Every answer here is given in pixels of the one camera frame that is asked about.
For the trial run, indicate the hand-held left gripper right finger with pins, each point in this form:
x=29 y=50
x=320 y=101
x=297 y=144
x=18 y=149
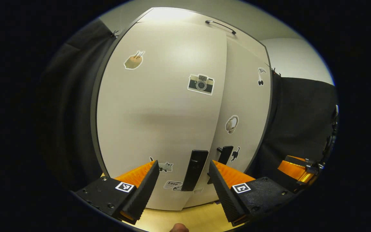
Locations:
x=225 y=196

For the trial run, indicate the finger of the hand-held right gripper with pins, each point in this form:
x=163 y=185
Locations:
x=293 y=169

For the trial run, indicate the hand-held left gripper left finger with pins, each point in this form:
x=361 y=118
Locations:
x=142 y=195

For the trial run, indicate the white shoe cabinet door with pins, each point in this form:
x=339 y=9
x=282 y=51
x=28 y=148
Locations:
x=159 y=112
x=246 y=96

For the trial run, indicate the white shoe cabinet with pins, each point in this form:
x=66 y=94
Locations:
x=93 y=106

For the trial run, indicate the white cabinet drawer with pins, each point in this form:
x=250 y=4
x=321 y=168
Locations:
x=188 y=19

